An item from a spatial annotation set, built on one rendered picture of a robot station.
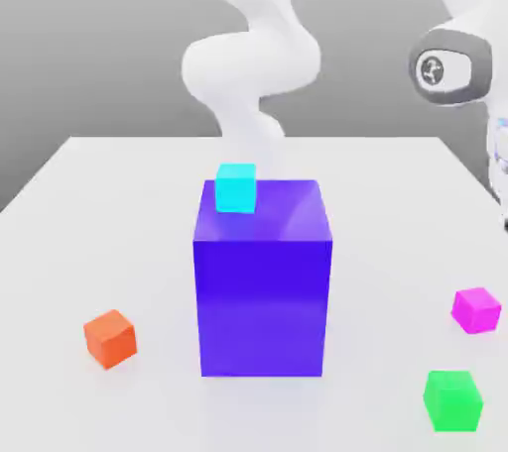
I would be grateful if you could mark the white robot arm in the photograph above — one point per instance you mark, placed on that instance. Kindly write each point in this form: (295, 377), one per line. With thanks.
(254, 59)

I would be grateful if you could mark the small cyan cube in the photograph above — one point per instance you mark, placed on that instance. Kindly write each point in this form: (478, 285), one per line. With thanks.
(235, 190)

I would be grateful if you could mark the small orange cube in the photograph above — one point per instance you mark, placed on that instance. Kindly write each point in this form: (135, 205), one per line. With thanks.
(111, 341)

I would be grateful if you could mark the small magenta cube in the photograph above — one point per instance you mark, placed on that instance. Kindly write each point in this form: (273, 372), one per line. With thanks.
(476, 311)

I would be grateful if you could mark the small green cube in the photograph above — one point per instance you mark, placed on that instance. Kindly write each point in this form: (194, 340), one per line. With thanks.
(452, 402)

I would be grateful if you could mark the large purple box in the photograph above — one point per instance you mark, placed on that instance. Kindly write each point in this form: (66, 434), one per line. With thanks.
(262, 301)

